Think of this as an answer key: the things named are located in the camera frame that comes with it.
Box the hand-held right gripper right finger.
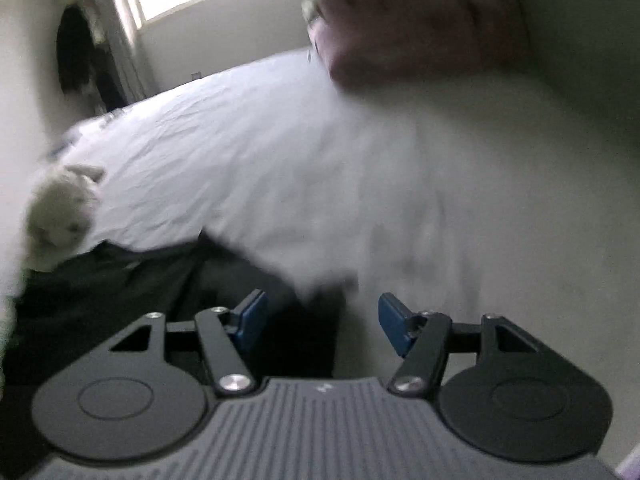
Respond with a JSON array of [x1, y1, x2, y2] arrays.
[[378, 292, 546, 397]]

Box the black garment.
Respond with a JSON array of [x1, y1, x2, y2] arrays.
[[2, 230, 358, 386]]

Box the bed with white sheet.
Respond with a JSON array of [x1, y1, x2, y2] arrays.
[[45, 47, 640, 391]]

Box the grey curtain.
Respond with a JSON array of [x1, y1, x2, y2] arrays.
[[102, 0, 151, 101]]

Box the pink folded blanket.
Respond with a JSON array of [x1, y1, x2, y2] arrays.
[[306, 10, 341, 71]]

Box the hanging dark clothes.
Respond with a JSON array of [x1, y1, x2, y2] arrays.
[[56, 4, 128, 111]]

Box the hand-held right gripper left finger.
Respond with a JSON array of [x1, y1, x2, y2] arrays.
[[107, 290, 268, 396]]

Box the white plush toy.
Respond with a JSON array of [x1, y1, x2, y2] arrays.
[[25, 162, 106, 273]]

